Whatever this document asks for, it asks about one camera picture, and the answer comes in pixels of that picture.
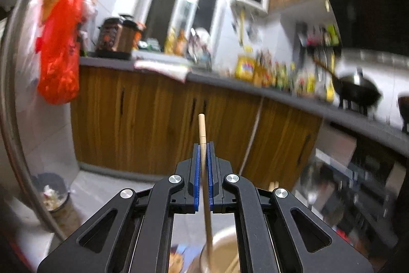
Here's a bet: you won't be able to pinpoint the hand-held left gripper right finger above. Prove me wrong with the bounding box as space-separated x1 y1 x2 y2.
207 141 374 273

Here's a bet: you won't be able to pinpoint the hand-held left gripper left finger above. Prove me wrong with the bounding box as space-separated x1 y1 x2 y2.
37 142 202 273

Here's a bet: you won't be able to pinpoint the cream floral ceramic utensil holder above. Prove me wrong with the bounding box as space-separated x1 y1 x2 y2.
199 226 241 273

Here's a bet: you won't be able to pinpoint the wooden base cabinets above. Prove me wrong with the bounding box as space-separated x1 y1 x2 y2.
70 65 324 191

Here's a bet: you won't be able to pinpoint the blue cartoon printed cloth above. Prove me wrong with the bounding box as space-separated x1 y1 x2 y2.
169 244 201 273

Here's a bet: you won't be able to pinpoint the grey kitchen countertop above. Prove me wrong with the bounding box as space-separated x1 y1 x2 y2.
78 51 409 159

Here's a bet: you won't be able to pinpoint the white towel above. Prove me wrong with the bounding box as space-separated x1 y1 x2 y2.
134 60 192 83

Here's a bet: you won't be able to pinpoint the yellow canister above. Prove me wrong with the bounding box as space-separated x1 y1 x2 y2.
235 53 257 80

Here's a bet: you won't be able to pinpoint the row of condiment bottles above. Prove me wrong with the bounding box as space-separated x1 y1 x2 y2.
254 49 336 101

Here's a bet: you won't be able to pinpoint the orange liquid bottle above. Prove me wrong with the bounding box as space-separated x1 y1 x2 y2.
176 30 190 57

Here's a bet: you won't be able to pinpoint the stainless steel oven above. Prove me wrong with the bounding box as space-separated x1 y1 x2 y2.
297 123 407 248

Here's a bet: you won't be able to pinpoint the yellow oil bottle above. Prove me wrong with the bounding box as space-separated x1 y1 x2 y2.
164 27 177 55

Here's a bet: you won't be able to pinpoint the green box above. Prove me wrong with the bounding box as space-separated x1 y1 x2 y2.
139 39 161 52

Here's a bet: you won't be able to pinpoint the white cloth on faucet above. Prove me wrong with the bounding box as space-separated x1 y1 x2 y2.
188 27 213 48

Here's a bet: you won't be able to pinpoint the trash bin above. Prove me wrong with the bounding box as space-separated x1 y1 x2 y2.
32 172 82 231

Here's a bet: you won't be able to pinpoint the copper electric pressure cooker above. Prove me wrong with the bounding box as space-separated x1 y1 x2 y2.
95 15 144 61

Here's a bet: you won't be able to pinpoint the black wok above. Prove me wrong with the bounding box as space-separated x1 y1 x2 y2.
312 57 383 115

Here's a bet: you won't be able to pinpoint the hanging red plastic bag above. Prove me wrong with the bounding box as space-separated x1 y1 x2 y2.
37 0 96 105

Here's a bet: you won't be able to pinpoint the metal storage rack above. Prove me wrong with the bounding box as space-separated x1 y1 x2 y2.
0 0 71 243

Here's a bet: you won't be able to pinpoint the brown pan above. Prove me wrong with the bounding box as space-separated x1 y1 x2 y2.
397 92 409 133

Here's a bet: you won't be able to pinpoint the white plastic bag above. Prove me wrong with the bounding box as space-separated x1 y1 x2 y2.
13 1 45 94

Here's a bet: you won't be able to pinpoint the black range hood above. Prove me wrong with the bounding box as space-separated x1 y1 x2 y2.
320 0 409 53

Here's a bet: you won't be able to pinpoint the wall utensil rack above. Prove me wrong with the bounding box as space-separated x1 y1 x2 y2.
296 22 341 49

